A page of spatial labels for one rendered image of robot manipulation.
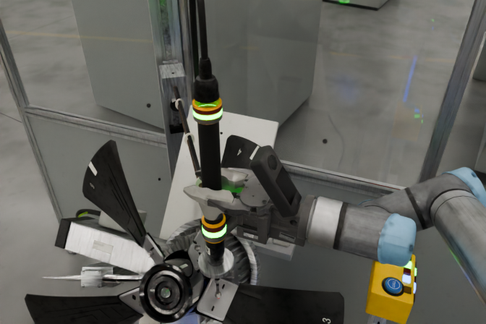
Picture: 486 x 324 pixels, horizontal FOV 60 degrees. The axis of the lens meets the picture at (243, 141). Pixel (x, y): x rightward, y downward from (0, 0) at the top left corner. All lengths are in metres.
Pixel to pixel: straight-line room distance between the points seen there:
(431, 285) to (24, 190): 2.61
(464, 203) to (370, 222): 0.14
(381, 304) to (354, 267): 0.68
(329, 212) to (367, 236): 0.06
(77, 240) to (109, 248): 0.10
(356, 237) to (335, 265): 1.21
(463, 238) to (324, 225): 0.18
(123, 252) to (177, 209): 0.18
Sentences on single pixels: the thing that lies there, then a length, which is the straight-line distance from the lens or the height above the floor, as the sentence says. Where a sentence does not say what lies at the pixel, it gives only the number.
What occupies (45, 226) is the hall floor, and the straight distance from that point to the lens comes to 2.98.
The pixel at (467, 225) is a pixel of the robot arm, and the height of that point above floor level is 1.56.
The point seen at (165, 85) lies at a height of 1.40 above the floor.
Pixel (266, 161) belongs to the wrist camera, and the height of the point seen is 1.58.
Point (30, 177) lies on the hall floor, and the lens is 3.42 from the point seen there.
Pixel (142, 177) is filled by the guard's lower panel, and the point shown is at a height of 0.76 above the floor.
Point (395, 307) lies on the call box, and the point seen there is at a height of 1.04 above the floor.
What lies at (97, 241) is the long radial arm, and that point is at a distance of 1.19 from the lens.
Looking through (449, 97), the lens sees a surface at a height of 1.38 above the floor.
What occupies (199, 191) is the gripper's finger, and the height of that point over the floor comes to 1.51.
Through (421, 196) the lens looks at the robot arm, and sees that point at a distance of 0.75.
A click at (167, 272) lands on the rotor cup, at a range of 0.92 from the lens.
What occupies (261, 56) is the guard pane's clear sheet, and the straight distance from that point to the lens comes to 1.38.
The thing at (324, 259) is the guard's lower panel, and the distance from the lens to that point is 1.84.
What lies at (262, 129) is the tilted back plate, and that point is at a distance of 1.13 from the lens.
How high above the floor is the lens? 1.97
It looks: 35 degrees down
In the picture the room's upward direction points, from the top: straight up
